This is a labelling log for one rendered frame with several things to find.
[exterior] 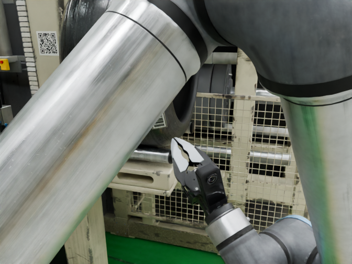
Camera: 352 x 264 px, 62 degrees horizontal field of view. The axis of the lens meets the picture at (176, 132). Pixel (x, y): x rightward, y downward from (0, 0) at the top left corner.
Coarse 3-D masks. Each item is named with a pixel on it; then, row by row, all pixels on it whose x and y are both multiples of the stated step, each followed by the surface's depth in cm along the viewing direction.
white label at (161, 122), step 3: (162, 114) 74; (162, 117) 75; (165, 117) 75; (159, 120) 76; (162, 120) 76; (165, 120) 76; (156, 123) 76; (159, 123) 76; (162, 123) 76; (165, 123) 76; (153, 126) 77; (156, 126) 77; (159, 126) 77; (162, 126) 77; (165, 126) 77
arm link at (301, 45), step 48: (240, 0) 22; (288, 0) 20; (336, 0) 20; (240, 48) 27; (288, 48) 22; (336, 48) 21; (288, 96) 25; (336, 96) 23; (336, 144) 28; (336, 192) 33; (336, 240) 40
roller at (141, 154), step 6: (138, 150) 89; (144, 150) 89; (150, 150) 88; (156, 150) 88; (162, 150) 88; (168, 150) 87; (132, 156) 90; (138, 156) 89; (144, 156) 88; (150, 156) 88; (156, 156) 87; (162, 156) 87; (168, 156) 86; (162, 162) 88; (168, 162) 87
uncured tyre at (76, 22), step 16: (80, 0) 71; (96, 0) 70; (64, 16) 73; (80, 16) 70; (96, 16) 69; (64, 32) 72; (80, 32) 70; (64, 48) 72; (192, 80) 111; (176, 96) 118; (192, 96) 109; (176, 112) 115; (192, 112) 108; (160, 128) 80; (176, 128) 87; (144, 144) 87; (160, 144) 87
